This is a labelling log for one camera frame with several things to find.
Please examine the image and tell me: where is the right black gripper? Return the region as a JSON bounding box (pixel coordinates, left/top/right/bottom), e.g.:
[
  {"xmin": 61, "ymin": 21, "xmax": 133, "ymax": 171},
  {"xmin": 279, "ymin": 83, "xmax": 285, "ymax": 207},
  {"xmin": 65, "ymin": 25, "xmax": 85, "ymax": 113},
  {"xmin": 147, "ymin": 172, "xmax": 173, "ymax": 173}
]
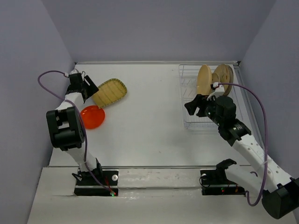
[{"xmin": 184, "ymin": 94, "xmax": 223, "ymax": 126}]

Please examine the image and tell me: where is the green bamboo-pattern tray plate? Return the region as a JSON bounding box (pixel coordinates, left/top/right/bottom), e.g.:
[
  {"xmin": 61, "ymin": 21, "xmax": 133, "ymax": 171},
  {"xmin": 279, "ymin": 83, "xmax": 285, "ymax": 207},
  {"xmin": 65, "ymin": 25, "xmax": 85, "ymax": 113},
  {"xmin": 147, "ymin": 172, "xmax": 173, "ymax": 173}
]
[{"xmin": 92, "ymin": 78, "xmax": 128, "ymax": 108}]

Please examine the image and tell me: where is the peach round plate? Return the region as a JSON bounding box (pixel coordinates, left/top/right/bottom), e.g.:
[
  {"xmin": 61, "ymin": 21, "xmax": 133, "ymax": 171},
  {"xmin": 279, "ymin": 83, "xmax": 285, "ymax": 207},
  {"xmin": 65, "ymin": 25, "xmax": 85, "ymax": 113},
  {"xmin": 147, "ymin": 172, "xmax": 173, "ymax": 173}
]
[{"xmin": 196, "ymin": 64, "xmax": 212, "ymax": 96}]

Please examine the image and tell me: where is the small cream calligraphy plate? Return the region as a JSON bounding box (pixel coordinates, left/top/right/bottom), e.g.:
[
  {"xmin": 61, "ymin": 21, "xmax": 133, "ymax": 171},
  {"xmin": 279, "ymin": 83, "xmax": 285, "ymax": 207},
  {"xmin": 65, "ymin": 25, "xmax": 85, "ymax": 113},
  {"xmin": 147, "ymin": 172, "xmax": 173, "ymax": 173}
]
[{"xmin": 212, "ymin": 72, "xmax": 224, "ymax": 83}]

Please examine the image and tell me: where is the beige bird-pattern plate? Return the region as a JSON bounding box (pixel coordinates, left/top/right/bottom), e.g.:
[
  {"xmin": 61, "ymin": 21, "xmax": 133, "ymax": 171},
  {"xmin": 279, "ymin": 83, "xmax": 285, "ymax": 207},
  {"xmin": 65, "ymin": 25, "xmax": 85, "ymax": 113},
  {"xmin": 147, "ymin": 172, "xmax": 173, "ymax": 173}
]
[{"xmin": 214, "ymin": 64, "xmax": 234, "ymax": 84}]

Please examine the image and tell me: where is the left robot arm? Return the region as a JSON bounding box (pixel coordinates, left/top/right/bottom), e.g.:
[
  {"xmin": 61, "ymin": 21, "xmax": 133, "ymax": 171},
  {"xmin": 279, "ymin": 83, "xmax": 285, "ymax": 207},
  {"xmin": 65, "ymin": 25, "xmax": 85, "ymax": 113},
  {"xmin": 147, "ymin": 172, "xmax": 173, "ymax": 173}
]
[{"xmin": 46, "ymin": 69, "xmax": 104, "ymax": 185}]

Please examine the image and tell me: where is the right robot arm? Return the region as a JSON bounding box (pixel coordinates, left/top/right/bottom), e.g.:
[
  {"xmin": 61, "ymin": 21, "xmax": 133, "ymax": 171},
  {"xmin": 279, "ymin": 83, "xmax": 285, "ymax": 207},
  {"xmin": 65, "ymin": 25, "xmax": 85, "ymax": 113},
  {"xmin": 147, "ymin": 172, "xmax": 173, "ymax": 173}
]
[{"xmin": 185, "ymin": 94, "xmax": 299, "ymax": 219}]

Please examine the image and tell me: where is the orange round plate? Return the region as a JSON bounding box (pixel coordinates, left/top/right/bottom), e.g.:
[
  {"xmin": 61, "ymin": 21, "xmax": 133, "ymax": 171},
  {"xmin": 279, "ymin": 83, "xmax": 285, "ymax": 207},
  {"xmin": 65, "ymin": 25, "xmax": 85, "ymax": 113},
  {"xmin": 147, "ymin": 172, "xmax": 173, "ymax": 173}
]
[{"xmin": 80, "ymin": 105, "xmax": 106, "ymax": 129}]

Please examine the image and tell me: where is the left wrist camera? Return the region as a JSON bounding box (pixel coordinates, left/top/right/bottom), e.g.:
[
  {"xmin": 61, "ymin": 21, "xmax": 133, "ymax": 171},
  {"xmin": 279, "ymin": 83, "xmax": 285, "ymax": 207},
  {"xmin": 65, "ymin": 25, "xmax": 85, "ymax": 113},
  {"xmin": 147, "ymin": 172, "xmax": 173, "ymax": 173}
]
[{"xmin": 69, "ymin": 69, "xmax": 79, "ymax": 75}]

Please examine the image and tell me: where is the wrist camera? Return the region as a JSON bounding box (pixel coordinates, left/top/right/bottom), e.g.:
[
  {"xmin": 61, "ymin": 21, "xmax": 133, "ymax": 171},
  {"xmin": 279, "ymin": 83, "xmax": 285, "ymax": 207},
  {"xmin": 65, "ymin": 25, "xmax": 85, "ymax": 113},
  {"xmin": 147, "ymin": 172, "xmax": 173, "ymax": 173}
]
[
  {"xmin": 207, "ymin": 82, "xmax": 225, "ymax": 100},
  {"xmin": 69, "ymin": 69, "xmax": 79, "ymax": 75}
]

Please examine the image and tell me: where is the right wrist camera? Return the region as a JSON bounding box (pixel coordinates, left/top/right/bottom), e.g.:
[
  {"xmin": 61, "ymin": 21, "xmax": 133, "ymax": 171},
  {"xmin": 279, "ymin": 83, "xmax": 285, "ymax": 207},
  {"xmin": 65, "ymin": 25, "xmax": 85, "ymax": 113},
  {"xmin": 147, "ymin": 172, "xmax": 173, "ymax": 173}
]
[{"xmin": 207, "ymin": 82, "xmax": 225, "ymax": 100}]

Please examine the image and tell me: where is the white wire dish rack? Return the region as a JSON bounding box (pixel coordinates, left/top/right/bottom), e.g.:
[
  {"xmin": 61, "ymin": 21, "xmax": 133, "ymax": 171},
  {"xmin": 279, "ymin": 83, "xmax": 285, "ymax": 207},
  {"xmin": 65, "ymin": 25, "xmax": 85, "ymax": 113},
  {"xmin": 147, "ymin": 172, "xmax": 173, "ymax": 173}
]
[{"xmin": 178, "ymin": 64, "xmax": 249, "ymax": 133}]

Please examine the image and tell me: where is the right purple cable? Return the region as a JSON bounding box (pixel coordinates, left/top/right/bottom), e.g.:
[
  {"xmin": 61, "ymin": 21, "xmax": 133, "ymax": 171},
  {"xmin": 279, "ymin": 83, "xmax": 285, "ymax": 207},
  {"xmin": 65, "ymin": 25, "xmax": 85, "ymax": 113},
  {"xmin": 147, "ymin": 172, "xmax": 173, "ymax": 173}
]
[{"xmin": 211, "ymin": 83, "xmax": 268, "ymax": 207}]

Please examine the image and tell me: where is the purple cable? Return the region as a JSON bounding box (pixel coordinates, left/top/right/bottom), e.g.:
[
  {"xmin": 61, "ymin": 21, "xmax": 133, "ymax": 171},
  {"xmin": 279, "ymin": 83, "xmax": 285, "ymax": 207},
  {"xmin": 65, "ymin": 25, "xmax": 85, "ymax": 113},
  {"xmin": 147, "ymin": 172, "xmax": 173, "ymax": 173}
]
[
  {"xmin": 211, "ymin": 83, "xmax": 268, "ymax": 207},
  {"xmin": 37, "ymin": 70, "xmax": 114, "ymax": 196}
]

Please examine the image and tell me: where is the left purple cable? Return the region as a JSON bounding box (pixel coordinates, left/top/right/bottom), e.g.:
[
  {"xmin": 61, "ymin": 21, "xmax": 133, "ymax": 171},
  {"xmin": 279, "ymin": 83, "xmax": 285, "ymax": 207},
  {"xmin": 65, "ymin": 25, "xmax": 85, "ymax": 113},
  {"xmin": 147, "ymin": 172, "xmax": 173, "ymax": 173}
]
[{"xmin": 37, "ymin": 70, "xmax": 114, "ymax": 196}]

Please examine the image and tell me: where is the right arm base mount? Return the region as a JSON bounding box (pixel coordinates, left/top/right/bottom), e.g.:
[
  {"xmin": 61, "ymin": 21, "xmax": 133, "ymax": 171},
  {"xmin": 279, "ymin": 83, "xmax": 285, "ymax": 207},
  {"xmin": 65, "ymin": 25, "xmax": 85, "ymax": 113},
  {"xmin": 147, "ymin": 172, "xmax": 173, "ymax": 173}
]
[{"xmin": 199, "ymin": 159, "xmax": 245, "ymax": 196}]

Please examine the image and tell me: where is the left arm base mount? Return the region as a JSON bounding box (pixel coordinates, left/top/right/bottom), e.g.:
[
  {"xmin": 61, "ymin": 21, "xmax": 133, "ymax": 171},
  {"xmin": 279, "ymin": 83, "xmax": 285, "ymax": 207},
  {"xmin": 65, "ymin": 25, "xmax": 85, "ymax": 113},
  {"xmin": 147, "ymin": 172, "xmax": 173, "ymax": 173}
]
[{"xmin": 72, "ymin": 169, "xmax": 119, "ymax": 197}]

